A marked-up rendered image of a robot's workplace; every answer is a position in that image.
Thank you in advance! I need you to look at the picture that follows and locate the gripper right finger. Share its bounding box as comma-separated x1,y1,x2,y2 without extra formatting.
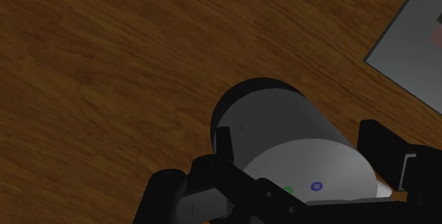
356,118,442,224

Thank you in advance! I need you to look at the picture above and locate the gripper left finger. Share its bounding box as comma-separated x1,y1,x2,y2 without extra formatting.
132,125,264,224

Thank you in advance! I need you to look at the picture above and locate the grey robot stand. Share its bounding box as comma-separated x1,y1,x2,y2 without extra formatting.
363,0,442,116

